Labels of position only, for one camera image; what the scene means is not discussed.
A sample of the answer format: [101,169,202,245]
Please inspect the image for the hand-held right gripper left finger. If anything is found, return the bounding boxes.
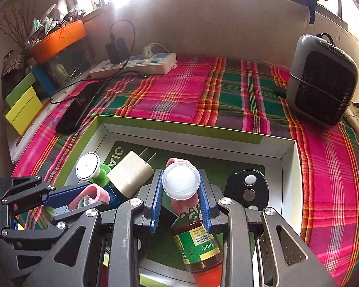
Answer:
[23,169,164,287]

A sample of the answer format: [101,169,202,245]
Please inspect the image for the glass tank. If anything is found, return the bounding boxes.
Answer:
[43,43,98,86]

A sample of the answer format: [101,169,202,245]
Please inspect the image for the pink plastic clip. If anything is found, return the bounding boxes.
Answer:
[67,184,111,211]
[166,157,199,216]

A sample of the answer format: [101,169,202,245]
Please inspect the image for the white charger plug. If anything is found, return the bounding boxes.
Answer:
[106,147,157,198]

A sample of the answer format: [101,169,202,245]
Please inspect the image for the large green cardboard box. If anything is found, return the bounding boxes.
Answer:
[52,114,302,287]

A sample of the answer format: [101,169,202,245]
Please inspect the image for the black phone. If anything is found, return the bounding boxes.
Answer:
[55,81,104,133]

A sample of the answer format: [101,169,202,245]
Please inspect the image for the black charging cable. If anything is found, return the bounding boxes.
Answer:
[49,20,147,105]

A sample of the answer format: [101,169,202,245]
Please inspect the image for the red bottle green label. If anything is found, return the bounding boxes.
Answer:
[171,220,225,287]

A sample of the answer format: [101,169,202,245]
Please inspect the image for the small lime green box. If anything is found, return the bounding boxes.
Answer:
[4,72,37,108]

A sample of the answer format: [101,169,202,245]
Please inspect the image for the small yellow box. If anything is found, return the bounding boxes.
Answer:
[5,87,44,136]

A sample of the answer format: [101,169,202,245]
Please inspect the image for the white round plastic jar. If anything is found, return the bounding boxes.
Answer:
[162,161,201,200]

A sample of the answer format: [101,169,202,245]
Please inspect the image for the small blue box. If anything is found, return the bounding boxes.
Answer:
[31,64,58,97]

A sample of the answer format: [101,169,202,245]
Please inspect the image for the dark grey small heater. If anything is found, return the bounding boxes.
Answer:
[275,33,359,126]

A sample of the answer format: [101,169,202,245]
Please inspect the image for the black window hook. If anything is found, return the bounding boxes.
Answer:
[304,0,330,24]

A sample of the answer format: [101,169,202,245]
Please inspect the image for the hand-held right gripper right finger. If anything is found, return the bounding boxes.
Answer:
[197,168,338,287]

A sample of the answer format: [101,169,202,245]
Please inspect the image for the orange basket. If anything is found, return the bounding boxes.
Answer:
[28,20,87,63]

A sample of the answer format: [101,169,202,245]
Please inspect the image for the black power adapter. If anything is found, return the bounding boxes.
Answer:
[105,37,129,64]

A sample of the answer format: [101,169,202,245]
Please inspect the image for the black round disc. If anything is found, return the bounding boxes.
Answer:
[224,169,270,213]

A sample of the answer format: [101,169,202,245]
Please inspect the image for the white power strip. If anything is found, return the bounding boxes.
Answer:
[90,52,178,79]

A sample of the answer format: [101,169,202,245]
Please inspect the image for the dried twig bunch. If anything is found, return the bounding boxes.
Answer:
[0,4,33,48]

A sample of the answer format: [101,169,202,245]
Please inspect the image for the checkered cloth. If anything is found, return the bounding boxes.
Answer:
[1,52,29,77]

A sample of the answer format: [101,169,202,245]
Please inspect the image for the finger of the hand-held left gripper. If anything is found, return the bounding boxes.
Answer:
[0,175,92,213]
[1,208,89,276]

